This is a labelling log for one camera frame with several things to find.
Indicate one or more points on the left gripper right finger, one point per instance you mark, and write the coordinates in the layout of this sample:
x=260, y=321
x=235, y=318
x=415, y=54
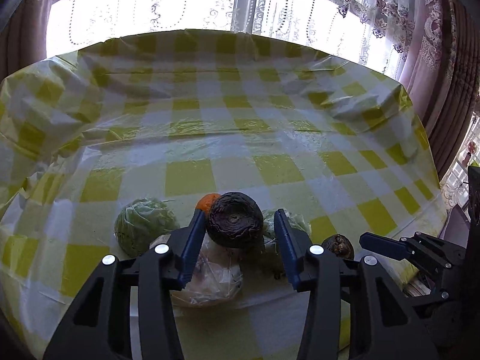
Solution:
x=379, y=313

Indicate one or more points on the pink patterned curtain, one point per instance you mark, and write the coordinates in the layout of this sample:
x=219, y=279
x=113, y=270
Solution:
x=441, y=74

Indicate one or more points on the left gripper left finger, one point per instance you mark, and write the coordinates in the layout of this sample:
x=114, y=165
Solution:
x=96, y=324

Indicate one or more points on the hidden orange tangerine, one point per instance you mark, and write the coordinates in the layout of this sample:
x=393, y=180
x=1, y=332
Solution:
x=206, y=202

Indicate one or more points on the yellow checkered plastic tablecloth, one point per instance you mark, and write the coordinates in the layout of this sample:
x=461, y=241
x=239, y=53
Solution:
x=179, y=115

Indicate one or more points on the purple cardboard box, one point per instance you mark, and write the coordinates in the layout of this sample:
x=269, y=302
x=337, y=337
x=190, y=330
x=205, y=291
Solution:
x=457, y=227

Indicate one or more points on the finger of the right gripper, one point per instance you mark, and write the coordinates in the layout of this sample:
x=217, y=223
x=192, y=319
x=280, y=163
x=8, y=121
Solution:
x=384, y=246

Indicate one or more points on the green fruit small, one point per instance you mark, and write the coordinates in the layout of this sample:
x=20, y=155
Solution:
x=141, y=222

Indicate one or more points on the sheer floral lace curtain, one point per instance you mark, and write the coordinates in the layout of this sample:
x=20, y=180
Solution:
x=393, y=37

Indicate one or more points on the green fruit large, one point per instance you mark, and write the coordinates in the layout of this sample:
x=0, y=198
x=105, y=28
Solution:
x=270, y=259

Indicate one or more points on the striped fabric seat cover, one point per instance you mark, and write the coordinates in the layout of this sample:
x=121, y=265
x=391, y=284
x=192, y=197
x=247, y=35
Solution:
x=419, y=285

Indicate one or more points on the dark dried fruit top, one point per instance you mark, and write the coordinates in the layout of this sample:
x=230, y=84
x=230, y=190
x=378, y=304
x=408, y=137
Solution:
x=235, y=221

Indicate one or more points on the dark dried fruit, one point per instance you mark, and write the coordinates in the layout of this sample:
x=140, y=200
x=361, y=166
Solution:
x=235, y=221
x=340, y=246

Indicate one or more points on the yellow halved fruit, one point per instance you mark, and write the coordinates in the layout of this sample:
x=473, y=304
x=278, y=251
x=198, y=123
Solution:
x=217, y=277

